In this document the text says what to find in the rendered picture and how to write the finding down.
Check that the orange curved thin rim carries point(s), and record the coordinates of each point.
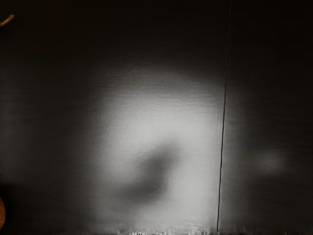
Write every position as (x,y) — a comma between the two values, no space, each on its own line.
(7,20)

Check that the orange-brown round object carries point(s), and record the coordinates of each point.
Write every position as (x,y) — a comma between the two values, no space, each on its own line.
(2,213)

